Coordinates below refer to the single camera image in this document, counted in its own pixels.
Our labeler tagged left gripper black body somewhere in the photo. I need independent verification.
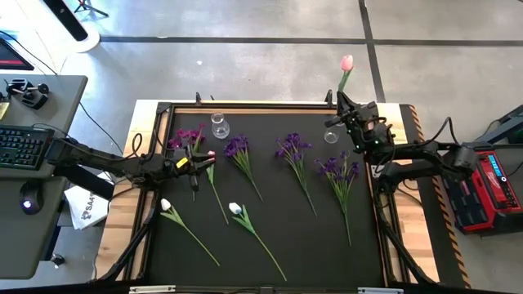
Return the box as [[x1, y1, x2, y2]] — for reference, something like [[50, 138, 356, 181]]
[[161, 142, 200, 192]]

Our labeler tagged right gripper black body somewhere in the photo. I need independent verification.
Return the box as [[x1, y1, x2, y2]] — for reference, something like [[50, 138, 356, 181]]
[[325, 101, 391, 142]]

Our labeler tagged pink artificial tulip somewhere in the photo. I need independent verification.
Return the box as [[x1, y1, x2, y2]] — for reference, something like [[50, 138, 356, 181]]
[[337, 54, 355, 94], [205, 149, 230, 225]]

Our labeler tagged magenta artificial flower bunch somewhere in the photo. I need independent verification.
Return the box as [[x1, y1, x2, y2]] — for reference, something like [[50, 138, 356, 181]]
[[168, 124, 208, 202]]

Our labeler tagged purple artificial flower bunch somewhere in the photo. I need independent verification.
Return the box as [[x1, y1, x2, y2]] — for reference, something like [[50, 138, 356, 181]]
[[314, 150, 361, 247], [274, 131, 319, 217], [223, 133, 265, 203]]

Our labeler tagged white artificial tulip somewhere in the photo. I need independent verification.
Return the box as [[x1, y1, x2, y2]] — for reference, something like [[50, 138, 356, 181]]
[[159, 198, 221, 267], [227, 202, 288, 283]]

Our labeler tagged round clear glass vase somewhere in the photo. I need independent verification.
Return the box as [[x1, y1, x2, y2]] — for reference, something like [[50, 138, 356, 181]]
[[210, 112, 231, 140]]

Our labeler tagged slim clear glass vase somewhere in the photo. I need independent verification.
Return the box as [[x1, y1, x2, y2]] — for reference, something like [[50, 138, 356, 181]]
[[324, 122, 340, 145]]

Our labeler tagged wooden table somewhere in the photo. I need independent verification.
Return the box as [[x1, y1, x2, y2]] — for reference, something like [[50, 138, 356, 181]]
[[96, 99, 440, 285]]

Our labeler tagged black desk support beam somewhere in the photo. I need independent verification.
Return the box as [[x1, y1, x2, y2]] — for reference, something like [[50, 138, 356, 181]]
[[52, 161, 116, 201]]

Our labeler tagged black table mat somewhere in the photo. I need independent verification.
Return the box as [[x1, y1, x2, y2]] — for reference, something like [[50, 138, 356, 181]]
[[146, 109, 387, 287]]

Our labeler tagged grey desk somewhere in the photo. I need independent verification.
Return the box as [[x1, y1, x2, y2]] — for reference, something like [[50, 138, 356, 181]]
[[0, 74, 89, 281]]

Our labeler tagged red and black tool box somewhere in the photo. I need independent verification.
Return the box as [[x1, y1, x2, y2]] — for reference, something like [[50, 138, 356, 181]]
[[440, 140, 523, 236]]

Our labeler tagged black computer mouse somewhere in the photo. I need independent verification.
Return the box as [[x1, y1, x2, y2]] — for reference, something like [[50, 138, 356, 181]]
[[19, 180, 45, 216]]

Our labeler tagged dark grey metal stand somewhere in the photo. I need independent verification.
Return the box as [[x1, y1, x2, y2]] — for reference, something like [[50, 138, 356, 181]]
[[476, 104, 523, 145]]

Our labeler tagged black panel with hazard stripes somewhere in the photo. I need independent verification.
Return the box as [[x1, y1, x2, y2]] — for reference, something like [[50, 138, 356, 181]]
[[398, 104, 471, 289]]

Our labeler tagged white stand with black panel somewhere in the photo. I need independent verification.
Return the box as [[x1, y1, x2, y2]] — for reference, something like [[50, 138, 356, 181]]
[[40, 0, 101, 54]]

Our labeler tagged black backlit keyboard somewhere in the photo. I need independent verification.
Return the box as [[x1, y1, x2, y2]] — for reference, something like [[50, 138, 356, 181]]
[[0, 125, 56, 171]]

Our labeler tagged black floor tripod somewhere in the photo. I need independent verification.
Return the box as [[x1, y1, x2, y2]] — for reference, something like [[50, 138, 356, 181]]
[[73, 0, 110, 18]]

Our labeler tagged dark computer monitor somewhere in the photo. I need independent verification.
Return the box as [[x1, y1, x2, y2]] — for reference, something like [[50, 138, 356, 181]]
[[0, 37, 35, 71]]

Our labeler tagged black aluminium table frame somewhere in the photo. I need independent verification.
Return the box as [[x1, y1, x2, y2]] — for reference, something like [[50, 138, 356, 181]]
[[89, 100, 440, 293]]

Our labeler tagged white metal bracket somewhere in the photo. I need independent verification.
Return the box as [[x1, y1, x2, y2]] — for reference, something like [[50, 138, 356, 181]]
[[129, 284, 177, 294], [358, 287, 405, 294]]

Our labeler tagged black clamp mount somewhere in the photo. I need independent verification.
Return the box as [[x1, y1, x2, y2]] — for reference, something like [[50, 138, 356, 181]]
[[4, 78, 51, 110]]

